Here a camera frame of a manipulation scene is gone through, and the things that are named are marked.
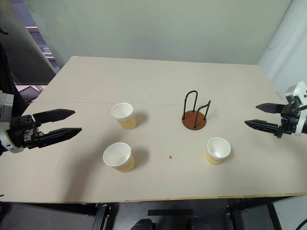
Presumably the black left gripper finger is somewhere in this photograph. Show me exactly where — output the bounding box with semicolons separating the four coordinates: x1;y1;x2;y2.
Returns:
32;108;76;124
37;127;83;148

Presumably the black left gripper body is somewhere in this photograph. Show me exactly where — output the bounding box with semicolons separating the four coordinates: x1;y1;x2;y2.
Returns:
8;114;46;150

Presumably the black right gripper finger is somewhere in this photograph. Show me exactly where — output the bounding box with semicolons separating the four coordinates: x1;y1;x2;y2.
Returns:
244;119;282;134
255;103;286;114

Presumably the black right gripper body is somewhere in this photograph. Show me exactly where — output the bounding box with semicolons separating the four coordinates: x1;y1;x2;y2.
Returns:
274;104;301;139

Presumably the yellow ribbed paper cup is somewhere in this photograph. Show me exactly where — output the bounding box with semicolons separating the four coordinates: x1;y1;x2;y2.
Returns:
111;102;137;130
103;142;135;173
205;137;232;166

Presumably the black laptop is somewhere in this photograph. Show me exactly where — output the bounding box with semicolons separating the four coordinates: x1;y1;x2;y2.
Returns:
16;85;41;103

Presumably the dark rounded robot foot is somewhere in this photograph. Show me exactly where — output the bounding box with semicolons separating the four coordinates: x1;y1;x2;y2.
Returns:
188;217;212;230
131;218;156;230

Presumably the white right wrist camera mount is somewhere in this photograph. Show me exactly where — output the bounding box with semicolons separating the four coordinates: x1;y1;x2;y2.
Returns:
284;80;307;138

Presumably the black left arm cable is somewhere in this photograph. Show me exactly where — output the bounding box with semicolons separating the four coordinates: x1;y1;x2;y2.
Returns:
0;43;27;118

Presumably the brown base wire cup holder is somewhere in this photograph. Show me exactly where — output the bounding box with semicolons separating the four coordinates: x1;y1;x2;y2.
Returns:
181;90;212;131

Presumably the black table frame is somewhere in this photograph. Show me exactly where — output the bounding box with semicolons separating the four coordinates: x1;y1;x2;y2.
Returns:
0;193;307;230

